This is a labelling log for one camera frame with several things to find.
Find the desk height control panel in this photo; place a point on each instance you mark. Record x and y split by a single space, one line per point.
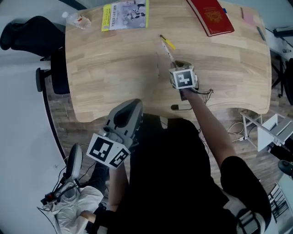
180 107

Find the red notebook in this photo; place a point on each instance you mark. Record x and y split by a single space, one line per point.
213 16

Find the black office chair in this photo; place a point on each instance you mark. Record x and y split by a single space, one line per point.
29 36

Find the white pen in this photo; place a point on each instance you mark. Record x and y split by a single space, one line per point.
167 50

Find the person's left forearm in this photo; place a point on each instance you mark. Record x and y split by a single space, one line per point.
117 182

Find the white metal frame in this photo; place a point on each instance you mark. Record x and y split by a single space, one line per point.
245 123

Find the white cloth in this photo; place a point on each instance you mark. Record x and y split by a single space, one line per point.
75 205

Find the clear plastic water bottle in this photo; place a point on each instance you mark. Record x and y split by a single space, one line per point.
77 20

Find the person's black shirt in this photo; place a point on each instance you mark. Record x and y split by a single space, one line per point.
171 178

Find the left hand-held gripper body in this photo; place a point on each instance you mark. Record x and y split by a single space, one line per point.
123 128

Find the yellow-edged book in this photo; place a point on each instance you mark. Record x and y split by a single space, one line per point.
123 18

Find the black tripod stand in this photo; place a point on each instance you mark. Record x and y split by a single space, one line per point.
280 68

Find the wooden desk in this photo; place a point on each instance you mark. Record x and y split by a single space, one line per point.
114 68

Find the white power strip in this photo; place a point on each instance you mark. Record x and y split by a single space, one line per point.
240 138

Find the person's right forearm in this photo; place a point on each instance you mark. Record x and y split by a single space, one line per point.
213 128

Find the pink sticky note pad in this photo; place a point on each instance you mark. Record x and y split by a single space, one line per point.
248 17

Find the brown pencil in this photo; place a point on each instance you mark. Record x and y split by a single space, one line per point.
242 12

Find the white step shelf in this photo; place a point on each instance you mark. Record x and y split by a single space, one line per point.
272 132

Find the grey pen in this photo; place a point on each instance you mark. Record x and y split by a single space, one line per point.
261 33

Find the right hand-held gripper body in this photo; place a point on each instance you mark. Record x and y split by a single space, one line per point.
183 78

